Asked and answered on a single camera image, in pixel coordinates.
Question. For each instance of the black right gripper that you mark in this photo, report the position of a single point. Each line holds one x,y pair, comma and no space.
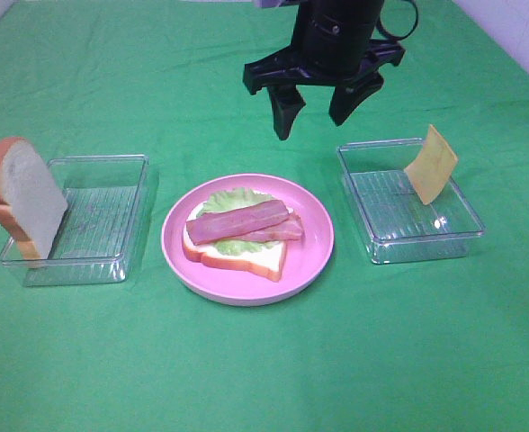
331,45

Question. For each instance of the green lettuce leaf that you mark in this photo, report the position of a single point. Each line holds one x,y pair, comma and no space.
225,201

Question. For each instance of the yellow cheese slice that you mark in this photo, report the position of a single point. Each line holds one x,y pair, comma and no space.
430,171

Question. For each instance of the white bread slice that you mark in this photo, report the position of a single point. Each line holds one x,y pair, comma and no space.
267,263
32,205

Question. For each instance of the clear right plastic container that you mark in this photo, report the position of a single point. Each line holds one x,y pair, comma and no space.
395,226

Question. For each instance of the clear plastic container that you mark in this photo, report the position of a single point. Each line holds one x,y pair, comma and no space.
395,226
103,231

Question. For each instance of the pink round plate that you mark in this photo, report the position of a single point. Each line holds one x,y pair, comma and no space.
304,260

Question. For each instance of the clear left plastic container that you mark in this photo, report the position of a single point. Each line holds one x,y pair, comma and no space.
103,231

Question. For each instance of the green tablecloth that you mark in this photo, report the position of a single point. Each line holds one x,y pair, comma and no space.
429,346

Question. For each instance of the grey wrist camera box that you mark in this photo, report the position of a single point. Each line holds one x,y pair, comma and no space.
274,3

